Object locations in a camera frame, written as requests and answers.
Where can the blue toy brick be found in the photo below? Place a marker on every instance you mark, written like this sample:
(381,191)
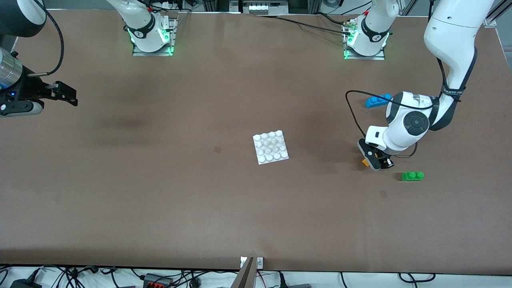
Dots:
(374,103)

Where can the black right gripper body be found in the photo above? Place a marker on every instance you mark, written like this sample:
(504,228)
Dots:
(28,87)

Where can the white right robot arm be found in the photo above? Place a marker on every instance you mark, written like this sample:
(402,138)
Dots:
(16,16)

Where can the white power strip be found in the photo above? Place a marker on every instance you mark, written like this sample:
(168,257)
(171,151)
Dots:
(172,5)

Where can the white studded base plate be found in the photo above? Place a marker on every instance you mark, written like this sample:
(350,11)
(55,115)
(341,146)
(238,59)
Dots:
(271,148)

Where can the grey socket strip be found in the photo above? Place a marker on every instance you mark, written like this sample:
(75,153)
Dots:
(262,7)

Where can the small white bracket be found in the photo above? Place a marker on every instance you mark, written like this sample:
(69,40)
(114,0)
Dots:
(260,262)
(242,262)

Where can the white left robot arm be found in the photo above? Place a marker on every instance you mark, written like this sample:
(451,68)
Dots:
(452,40)

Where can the black power adapter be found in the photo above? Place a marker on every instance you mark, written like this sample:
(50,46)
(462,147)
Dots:
(24,284)

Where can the black orange terminal box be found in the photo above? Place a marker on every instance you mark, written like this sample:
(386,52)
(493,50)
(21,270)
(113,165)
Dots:
(158,282)

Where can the aluminium frame profile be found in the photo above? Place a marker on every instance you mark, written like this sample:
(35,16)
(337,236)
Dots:
(408,7)

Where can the green toy brick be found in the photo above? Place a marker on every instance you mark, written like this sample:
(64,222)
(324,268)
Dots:
(412,176)

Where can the grey metal post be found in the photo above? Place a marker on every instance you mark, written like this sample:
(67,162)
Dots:
(244,280)

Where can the metal corner bracket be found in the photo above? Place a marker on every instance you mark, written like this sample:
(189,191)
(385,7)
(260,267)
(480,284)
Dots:
(495,20)

